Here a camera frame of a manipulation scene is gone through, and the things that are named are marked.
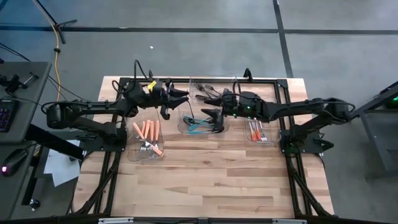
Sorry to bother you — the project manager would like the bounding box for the black tripod stand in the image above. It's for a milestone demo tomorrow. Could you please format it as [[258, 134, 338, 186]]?
[[33, 0, 78, 45]]

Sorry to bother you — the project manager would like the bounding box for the black clamp tool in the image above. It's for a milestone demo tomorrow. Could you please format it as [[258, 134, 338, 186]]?
[[0, 72, 40, 95]]

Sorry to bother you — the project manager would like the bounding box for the white paper sheet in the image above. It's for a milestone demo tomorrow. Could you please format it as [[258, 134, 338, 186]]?
[[43, 139, 81, 187]]

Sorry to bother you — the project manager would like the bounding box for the black computer mouse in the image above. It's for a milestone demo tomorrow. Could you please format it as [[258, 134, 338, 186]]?
[[1, 148, 29, 178]]

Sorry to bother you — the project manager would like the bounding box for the black keyboard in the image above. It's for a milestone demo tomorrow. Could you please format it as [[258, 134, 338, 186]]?
[[0, 99, 20, 134]]

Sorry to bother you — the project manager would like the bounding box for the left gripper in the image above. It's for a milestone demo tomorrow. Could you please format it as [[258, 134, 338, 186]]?
[[146, 79, 190, 121]]

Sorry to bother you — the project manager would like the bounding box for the clear plastic bin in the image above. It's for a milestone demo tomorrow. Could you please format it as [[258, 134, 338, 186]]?
[[177, 99, 230, 135], [243, 116, 282, 146], [188, 75, 238, 102], [126, 119, 165, 162]]

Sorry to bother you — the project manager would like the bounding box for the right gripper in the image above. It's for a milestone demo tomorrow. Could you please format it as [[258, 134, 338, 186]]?
[[201, 89, 267, 133]]

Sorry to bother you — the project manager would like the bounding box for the grey desk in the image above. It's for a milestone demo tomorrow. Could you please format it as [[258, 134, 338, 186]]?
[[0, 61, 53, 220]]

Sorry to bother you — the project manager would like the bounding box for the yellow cable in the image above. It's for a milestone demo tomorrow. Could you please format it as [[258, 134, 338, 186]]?
[[32, 0, 62, 101]]

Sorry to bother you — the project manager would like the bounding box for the black side table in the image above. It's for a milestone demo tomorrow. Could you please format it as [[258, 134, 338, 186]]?
[[354, 80, 398, 182]]

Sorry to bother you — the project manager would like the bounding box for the orange-handled silver fork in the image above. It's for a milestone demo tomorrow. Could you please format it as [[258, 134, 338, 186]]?
[[248, 118, 257, 142], [256, 118, 268, 142], [251, 118, 262, 141]]

